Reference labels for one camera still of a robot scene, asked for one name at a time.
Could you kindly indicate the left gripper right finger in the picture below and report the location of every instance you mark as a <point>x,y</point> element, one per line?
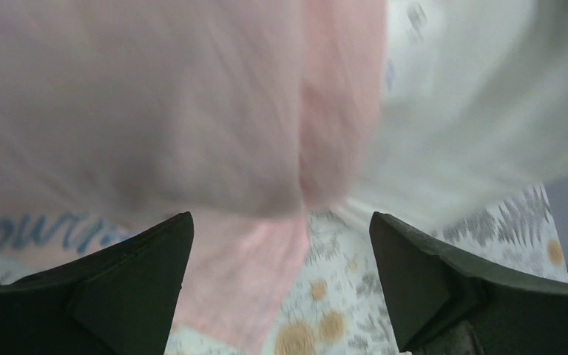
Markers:
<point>444,300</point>

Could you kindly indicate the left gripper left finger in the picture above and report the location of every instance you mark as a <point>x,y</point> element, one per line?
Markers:
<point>119,300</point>

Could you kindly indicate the blue Elsa pillowcase pink inside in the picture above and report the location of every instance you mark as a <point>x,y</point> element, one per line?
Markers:
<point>117,114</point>

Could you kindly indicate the white pillow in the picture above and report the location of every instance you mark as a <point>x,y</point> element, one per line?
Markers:
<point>475,109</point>

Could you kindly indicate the floral patterned mat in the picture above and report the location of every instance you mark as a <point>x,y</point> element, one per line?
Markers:
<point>335,305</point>

